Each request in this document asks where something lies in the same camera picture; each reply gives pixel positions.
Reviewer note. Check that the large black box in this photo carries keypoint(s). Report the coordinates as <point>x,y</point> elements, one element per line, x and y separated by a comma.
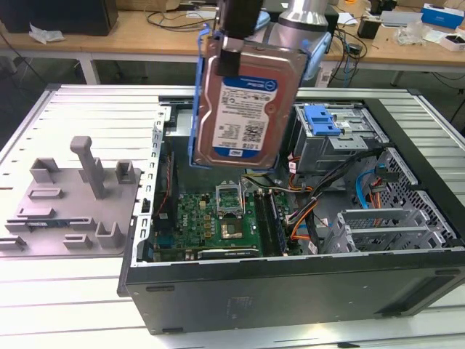
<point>65,16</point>

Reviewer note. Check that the grey metal disk bay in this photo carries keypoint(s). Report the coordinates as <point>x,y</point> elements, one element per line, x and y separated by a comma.
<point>378,232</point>

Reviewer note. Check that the black RAM slot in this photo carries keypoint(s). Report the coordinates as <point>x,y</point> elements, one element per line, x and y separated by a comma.
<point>262,221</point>

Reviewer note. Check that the clear plastic bags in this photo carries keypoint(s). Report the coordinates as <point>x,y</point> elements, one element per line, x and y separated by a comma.
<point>412,36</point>

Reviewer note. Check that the small white box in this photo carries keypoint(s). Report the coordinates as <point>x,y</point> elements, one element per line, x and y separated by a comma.
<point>445,45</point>

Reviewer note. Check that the flat grey box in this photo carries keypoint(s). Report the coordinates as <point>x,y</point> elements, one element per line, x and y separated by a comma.
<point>399,18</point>

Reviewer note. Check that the hard disk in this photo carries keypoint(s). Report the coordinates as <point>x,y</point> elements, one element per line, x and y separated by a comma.
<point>247,109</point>

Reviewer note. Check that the grey drive cage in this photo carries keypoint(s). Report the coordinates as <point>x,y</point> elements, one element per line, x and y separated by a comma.
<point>319,152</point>

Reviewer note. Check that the blue drive cage latch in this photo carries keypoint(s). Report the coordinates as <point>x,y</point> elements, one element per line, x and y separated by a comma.
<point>316,120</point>

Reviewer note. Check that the black PC case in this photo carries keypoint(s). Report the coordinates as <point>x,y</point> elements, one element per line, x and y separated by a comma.
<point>290,298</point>

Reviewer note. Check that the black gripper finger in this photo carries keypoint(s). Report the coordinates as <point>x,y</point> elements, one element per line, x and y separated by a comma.
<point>229,62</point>

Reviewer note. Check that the green motherboard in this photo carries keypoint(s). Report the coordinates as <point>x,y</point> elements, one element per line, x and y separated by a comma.
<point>196,218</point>

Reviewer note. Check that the blue and white box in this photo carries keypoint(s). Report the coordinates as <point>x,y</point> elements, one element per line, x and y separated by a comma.
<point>441,16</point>

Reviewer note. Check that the black graphics card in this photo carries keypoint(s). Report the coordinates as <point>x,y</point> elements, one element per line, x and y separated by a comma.
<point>229,253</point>

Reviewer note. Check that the crumpled clear plastic bag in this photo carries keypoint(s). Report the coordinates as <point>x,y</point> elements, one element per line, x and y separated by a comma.
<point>45,35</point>

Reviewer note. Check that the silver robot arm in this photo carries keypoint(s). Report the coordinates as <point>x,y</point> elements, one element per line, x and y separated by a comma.
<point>305,12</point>

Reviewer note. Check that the RAM stick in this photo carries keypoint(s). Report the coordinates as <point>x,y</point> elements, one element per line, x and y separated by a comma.
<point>278,225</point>

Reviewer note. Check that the black case fan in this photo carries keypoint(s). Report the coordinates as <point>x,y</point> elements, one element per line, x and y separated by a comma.
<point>163,189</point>

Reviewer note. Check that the CPU socket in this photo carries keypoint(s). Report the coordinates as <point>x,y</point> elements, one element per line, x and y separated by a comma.
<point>231,218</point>

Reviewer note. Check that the grey parts rack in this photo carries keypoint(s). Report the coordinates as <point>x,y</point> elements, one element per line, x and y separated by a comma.
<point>72,203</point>

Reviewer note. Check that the wooden desk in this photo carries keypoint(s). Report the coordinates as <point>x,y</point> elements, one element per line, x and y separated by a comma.
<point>145,40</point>

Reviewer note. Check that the small black cube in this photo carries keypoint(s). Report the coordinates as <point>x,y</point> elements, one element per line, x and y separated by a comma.
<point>367,29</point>

